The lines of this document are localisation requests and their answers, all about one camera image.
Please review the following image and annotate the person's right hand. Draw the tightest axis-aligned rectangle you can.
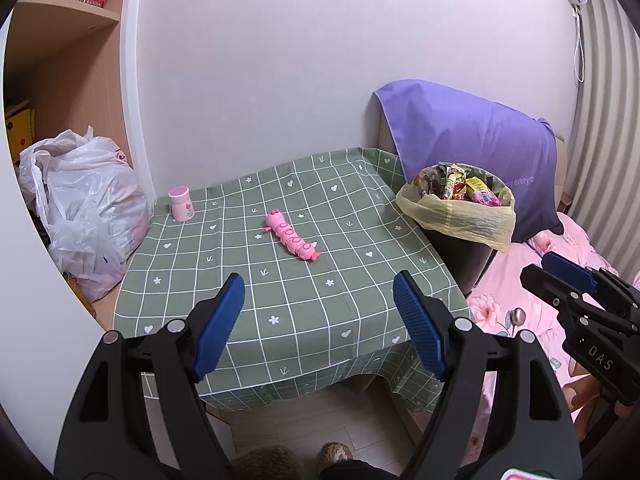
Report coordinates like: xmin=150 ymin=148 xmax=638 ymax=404
xmin=570 ymin=375 xmax=632 ymax=420

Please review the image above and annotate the red orange snack wrapper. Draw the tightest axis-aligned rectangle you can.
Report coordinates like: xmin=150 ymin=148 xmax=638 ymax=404
xmin=440 ymin=164 xmax=468 ymax=200

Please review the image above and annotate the green checked tablecloth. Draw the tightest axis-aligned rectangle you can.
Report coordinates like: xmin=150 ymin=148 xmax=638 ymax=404
xmin=112 ymin=146 xmax=471 ymax=413

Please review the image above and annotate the pink caterpillar toy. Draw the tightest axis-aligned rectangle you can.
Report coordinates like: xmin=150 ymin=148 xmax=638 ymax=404
xmin=264 ymin=210 xmax=321 ymax=263

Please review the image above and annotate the beige pleated curtain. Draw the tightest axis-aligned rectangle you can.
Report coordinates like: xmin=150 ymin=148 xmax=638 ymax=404
xmin=570 ymin=0 xmax=640 ymax=281

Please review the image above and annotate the brown fuzzy slipper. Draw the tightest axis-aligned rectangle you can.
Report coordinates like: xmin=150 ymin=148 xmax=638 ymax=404
xmin=230 ymin=444 xmax=306 ymax=480
xmin=317 ymin=441 xmax=353 ymax=466

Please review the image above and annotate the purple pillow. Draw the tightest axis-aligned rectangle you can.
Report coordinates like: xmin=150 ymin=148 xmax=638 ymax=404
xmin=372 ymin=79 xmax=566 ymax=243

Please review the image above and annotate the yellow box on shelf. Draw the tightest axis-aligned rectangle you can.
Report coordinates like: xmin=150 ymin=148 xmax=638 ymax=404
xmin=5 ymin=100 xmax=36 ymax=161

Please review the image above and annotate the black waste bin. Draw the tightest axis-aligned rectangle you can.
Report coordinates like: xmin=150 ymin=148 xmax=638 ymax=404
xmin=422 ymin=227 xmax=498 ymax=296

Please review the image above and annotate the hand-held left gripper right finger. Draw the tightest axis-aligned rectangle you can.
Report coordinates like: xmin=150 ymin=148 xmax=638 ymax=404
xmin=392 ymin=270 xmax=583 ymax=480

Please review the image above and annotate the yellow tin can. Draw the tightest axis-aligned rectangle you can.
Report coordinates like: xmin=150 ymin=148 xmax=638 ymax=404
xmin=65 ymin=272 xmax=96 ymax=311

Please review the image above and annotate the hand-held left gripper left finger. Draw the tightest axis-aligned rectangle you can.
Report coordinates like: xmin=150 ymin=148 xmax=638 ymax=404
xmin=55 ymin=272 xmax=246 ymax=480

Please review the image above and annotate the yellow plastic bin liner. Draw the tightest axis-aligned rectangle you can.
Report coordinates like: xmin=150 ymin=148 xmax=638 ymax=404
xmin=396 ymin=162 xmax=517 ymax=252

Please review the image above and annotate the white plastic bag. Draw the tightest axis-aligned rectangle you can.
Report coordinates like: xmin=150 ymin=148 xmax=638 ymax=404
xmin=17 ymin=126 xmax=151 ymax=303

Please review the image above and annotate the pink floral blanket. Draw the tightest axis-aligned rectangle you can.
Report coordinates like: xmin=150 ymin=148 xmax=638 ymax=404
xmin=467 ymin=210 xmax=640 ymax=466

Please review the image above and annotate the small pink cup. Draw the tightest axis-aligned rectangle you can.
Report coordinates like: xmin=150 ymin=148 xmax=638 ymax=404
xmin=168 ymin=186 xmax=195 ymax=222

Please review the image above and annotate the beige bed headboard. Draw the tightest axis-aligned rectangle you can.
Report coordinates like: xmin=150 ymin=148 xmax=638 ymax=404
xmin=377 ymin=110 xmax=401 ymax=161

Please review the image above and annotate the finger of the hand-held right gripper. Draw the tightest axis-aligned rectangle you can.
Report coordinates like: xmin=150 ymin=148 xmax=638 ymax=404
xmin=520 ymin=264 xmax=576 ymax=311
xmin=542 ymin=252 xmax=640 ymax=307

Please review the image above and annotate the white air conditioner cable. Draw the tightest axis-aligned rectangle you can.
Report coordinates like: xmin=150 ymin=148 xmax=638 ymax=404
xmin=572 ymin=5 xmax=586 ymax=82

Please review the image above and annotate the wooden shelf unit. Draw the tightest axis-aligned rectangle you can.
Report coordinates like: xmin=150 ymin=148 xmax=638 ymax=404
xmin=0 ymin=0 xmax=156 ymax=321

